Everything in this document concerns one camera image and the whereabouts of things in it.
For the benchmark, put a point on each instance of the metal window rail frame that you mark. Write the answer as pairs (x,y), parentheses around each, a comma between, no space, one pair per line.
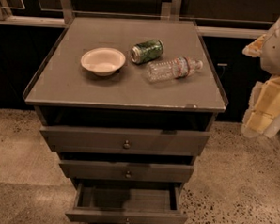
(243,19)

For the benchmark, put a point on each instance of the white paper bowl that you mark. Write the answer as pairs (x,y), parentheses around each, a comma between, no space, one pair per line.
(103,61)

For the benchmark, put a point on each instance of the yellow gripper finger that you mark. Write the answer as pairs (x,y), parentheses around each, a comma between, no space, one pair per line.
(262,116)
(254,49)

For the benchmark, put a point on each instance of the grey bottom drawer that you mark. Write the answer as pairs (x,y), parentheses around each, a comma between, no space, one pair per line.
(125,202)

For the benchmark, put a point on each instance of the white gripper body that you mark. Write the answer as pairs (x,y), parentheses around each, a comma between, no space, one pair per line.
(279,50)

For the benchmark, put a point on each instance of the grey top drawer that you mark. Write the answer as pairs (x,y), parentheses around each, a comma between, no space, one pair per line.
(124,140)

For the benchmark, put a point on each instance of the green soda can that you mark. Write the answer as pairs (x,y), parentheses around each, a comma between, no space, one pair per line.
(146,51)

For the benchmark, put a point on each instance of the grey middle drawer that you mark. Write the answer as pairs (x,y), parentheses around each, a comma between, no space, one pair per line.
(126,171)

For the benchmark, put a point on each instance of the grey drawer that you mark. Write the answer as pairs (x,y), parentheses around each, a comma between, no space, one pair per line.
(124,140)
(125,202)
(126,171)

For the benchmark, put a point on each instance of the clear plastic water bottle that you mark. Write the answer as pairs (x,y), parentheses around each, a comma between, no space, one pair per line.
(177,68)

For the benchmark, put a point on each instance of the grey drawer cabinet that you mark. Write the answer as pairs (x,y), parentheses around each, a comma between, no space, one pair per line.
(65,94)

